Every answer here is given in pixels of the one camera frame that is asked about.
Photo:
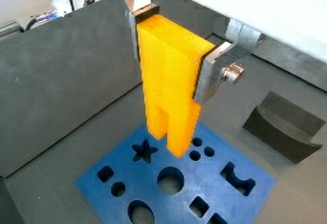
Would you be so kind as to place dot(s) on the dark grey curved holder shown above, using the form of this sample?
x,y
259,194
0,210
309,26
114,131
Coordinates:
x,y
286,127

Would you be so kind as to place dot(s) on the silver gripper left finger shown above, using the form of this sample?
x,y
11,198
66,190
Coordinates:
x,y
139,10

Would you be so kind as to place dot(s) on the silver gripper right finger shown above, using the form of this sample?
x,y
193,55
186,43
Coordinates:
x,y
218,64

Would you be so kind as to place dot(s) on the yellow double-square peg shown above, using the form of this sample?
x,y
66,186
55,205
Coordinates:
x,y
171,52

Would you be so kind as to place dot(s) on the blue shape-sorting block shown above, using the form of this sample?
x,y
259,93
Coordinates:
x,y
211,186

